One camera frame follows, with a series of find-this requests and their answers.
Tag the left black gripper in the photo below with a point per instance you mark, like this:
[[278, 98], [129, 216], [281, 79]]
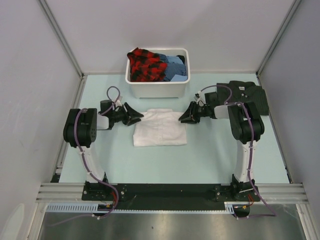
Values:
[[130, 114]]

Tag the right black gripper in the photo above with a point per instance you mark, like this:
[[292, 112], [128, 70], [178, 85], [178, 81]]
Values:
[[191, 112]]

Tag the white long sleeve shirt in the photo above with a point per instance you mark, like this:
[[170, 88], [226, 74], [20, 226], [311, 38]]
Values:
[[160, 127]]

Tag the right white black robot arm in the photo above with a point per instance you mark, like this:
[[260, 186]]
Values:
[[247, 128]]

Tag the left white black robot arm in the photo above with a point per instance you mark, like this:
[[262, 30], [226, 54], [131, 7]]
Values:
[[81, 130]]

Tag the white plastic bin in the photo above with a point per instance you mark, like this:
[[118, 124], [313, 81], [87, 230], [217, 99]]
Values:
[[160, 89]]

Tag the folded black striped shirt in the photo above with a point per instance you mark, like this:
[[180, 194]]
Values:
[[240, 91]]

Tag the blue patterned shirt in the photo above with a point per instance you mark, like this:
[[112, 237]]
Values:
[[176, 70]]

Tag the red black plaid shirt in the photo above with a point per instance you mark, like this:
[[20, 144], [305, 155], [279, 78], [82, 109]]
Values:
[[146, 66]]

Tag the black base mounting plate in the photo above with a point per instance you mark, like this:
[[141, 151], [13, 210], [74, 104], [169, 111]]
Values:
[[168, 197]]

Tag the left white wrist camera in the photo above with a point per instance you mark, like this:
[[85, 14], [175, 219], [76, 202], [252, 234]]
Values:
[[118, 102]]

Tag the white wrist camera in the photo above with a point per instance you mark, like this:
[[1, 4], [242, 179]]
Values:
[[200, 98], [118, 102]]

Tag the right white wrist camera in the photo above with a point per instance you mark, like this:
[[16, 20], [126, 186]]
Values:
[[200, 98]]

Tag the aluminium front rail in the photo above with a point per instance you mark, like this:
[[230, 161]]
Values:
[[272, 193]]

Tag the white slotted cable duct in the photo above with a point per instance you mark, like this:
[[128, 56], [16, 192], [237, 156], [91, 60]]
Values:
[[95, 208]]

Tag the left aluminium corner post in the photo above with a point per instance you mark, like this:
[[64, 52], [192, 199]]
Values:
[[60, 36]]

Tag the aluminium corner post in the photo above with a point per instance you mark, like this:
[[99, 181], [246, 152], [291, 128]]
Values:
[[281, 31], [60, 36]]

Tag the right aluminium corner post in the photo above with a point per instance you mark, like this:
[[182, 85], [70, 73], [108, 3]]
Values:
[[281, 31]]

